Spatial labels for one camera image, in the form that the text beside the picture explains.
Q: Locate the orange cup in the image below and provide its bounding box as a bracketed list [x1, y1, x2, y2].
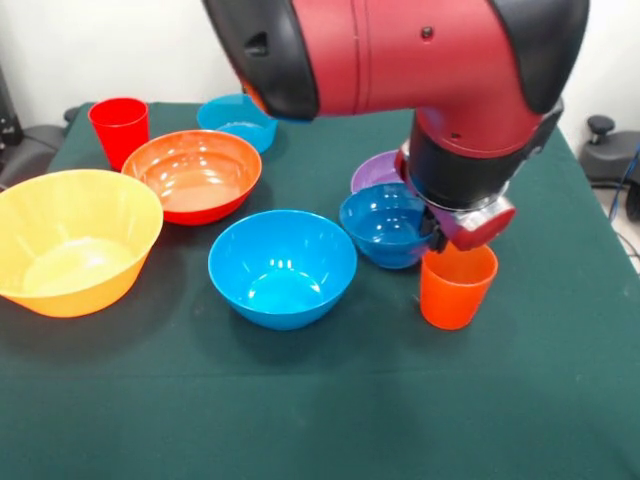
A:
[419, 242, 500, 331]

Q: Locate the wide purple bowl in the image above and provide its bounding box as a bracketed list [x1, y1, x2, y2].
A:
[350, 149, 407, 195]

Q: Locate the wide orange bowl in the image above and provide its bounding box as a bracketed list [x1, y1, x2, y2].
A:
[121, 129, 263, 227]

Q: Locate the large blue bowl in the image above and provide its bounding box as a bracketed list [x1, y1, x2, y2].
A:
[207, 209, 359, 332]

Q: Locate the black equipment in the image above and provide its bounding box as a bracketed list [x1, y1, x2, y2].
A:
[0, 64, 24, 147]

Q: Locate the dark green tablecloth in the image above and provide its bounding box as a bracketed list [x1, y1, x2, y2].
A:
[0, 102, 640, 480]

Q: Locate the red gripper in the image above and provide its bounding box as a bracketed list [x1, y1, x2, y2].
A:
[393, 148, 518, 254]

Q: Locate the red cup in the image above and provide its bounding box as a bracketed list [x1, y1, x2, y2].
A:
[87, 97, 150, 173]

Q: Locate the blue cable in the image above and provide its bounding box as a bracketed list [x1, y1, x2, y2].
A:
[606, 142, 640, 224]

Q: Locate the yellow bowl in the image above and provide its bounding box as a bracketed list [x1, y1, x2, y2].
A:
[0, 168, 165, 319]

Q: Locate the teal bowl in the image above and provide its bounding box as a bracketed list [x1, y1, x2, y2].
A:
[195, 93, 279, 155]

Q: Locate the small dark blue bowl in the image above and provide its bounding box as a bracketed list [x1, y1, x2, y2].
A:
[339, 182, 434, 271]

